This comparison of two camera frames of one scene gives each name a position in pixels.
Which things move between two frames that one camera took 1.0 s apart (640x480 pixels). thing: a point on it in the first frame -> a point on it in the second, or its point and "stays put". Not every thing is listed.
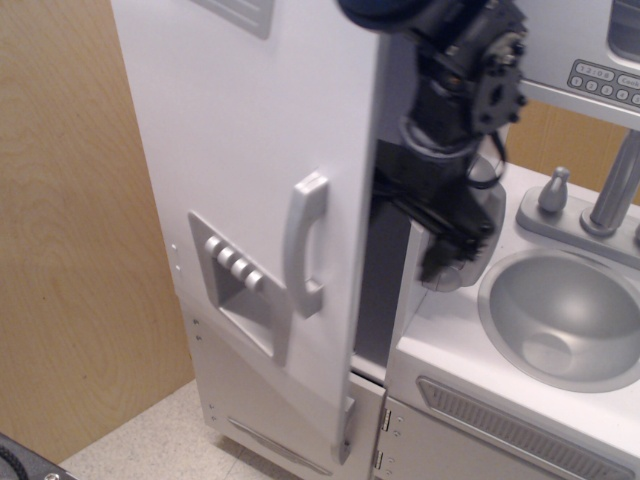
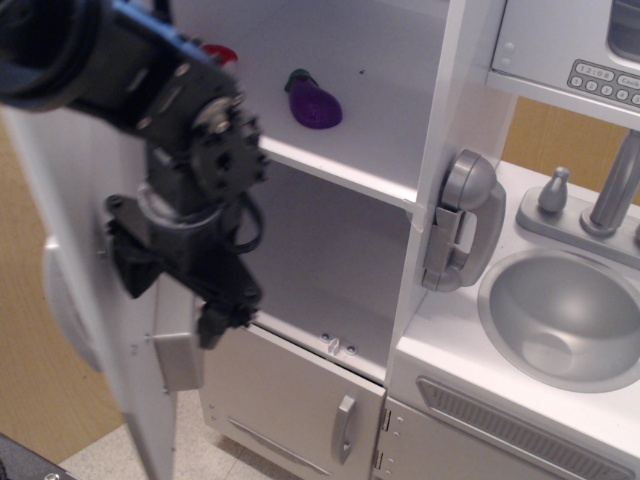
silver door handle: (308, 202) -> (69, 304)
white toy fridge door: (265, 407) stays put
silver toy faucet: (609, 226) stays put
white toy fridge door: (262, 122) -> (74, 163)
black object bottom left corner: (20, 463) stays put
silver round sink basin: (563, 320) stays put
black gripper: (453, 215) -> (198, 255)
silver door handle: (345, 444) stays put
